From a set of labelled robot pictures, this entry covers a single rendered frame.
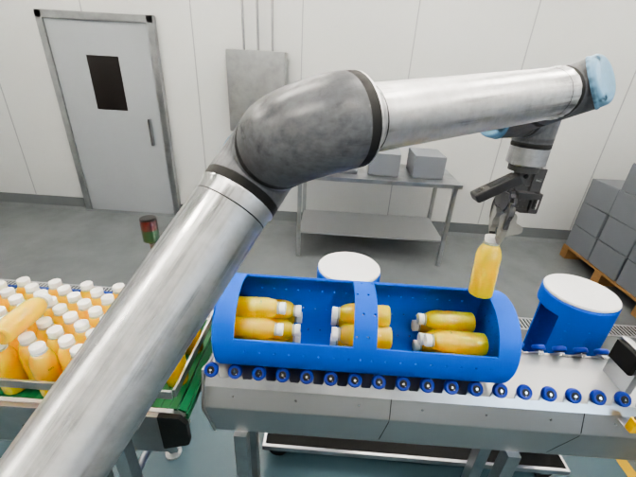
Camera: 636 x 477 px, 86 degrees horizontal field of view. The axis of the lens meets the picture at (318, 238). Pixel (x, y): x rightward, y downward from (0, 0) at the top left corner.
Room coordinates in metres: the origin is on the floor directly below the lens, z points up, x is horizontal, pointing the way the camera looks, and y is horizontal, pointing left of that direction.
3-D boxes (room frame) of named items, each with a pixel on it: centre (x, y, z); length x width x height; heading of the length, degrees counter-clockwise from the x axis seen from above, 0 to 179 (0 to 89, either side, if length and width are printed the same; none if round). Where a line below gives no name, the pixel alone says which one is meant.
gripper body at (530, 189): (0.86, -0.51, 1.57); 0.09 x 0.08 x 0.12; 89
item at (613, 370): (0.85, -1.03, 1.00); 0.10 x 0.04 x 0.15; 179
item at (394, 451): (1.29, -0.54, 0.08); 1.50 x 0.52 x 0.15; 88
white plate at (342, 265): (1.33, -0.15, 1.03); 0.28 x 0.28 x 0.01
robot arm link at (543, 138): (0.86, -0.50, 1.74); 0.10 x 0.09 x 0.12; 118
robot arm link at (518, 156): (0.87, -0.51, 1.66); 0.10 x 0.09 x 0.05; 179
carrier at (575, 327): (1.23, -1.13, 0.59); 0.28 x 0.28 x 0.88
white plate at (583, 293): (1.23, -1.13, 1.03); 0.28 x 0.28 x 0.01
